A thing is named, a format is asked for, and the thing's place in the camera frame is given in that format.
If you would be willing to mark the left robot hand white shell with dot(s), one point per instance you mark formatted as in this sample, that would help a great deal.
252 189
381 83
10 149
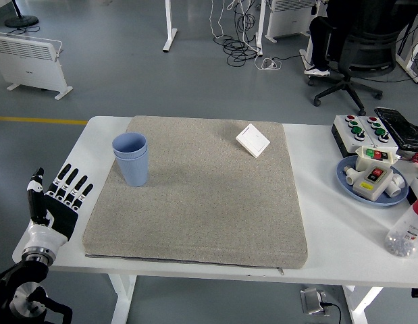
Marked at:
60 216

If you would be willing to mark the blue ribbed plastic cup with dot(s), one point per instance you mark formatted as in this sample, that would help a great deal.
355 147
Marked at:
129 145
134 172

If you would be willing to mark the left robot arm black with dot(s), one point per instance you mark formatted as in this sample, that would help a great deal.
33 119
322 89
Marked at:
26 273

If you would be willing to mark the white panel heater wide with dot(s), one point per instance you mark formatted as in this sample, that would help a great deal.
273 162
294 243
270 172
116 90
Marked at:
29 67

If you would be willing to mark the grey-brown fabric mat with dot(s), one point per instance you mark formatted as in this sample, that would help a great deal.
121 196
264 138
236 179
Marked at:
229 202

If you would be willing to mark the black round stand base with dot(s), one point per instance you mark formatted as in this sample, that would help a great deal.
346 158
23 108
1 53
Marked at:
21 22

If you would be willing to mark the white desk leg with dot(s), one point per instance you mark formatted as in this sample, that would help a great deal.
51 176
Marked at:
260 30
169 33

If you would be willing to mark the white power adapter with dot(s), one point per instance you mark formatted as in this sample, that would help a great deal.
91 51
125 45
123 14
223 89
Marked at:
268 63

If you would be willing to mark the grey foot pedal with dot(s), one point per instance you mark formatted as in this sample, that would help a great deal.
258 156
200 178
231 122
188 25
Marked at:
311 300

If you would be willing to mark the white table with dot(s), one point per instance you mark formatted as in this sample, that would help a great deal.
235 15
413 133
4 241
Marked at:
330 236

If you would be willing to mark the blue round plate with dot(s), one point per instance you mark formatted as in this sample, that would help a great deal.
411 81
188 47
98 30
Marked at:
345 190

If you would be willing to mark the small white pipe fitting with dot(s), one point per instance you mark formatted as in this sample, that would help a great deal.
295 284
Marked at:
351 175

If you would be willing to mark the white three-button control box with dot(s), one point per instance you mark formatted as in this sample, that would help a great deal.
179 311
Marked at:
345 135

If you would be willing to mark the white desk foot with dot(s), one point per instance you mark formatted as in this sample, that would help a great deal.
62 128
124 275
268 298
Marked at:
309 50

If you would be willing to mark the white panel heater narrow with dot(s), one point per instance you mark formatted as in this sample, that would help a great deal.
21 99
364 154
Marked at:
289 17

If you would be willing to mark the person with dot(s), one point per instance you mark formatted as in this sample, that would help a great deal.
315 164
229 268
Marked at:
320 40

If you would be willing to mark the large white pipe fitting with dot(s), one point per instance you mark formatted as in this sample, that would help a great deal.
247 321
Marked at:
396 185

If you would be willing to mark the white four-button control box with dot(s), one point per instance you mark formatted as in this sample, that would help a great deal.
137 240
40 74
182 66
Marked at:
389 141

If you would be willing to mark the black office chair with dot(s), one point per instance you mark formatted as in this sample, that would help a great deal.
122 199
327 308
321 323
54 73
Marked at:
364 50

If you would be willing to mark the clear bottle red cap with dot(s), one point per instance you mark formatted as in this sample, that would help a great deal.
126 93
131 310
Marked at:
406 233

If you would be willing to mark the black wrapped flat tray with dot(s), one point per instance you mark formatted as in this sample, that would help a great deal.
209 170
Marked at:
401 130

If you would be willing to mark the white wall switch plate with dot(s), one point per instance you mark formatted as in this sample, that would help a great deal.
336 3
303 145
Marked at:
252 140

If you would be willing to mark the white switch box green red buttons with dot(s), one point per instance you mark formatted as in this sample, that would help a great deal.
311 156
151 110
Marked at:
364 162

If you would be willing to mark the beige switch box red black buttons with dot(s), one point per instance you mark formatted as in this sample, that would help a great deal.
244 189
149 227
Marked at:
369 187

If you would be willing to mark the white desk frame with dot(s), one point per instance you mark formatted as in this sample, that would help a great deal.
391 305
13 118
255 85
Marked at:
406 60

